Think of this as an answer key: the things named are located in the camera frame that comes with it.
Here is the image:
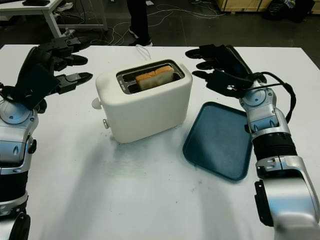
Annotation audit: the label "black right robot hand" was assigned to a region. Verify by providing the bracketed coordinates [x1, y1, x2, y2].
[184, 44, 254, 80]

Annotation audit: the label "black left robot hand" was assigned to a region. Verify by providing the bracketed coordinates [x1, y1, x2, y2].
[14, 36, 94, 95]

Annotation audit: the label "toasted bread slice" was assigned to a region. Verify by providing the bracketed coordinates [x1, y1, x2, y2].
[135, 65, 174, 91]

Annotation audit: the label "white two-slot toaster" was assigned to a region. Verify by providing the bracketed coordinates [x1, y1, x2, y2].
[90, 58, 194, 145]

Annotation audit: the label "person in black trousers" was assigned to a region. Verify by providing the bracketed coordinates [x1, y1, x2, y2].
[127, 0, 154, 47]

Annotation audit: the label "wooden crate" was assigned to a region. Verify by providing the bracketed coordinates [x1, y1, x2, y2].
[216, 0, 272, 13]

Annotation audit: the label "black flat device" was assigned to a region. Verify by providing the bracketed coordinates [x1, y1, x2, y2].
[21, 0, 51, 7]

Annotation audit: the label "black garbage bag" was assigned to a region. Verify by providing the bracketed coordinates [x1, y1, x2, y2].
[262, 0, 316, 23]

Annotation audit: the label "dark blue plastic tray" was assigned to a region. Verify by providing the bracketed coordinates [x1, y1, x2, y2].
[182, 101, 253, 182]

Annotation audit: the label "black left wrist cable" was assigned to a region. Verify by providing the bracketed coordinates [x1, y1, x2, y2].
[0, 84, 16, 103]

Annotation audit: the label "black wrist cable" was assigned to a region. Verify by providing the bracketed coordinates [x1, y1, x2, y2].
[0, 84, 16, 103]
[251, 71, 297, 123]

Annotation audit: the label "white metal-frame desk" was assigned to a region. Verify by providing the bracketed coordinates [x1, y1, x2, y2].
[0, 0, 109, 45]

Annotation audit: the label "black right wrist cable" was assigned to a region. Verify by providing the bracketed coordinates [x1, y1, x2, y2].
[251, 71, 297, 123]

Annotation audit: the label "white floor cables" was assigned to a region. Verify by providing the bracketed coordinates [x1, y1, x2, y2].
[107, 4, 226, 46]

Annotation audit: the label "white toaster power cord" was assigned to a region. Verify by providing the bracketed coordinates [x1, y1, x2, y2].
[134, 43, 153, 62]

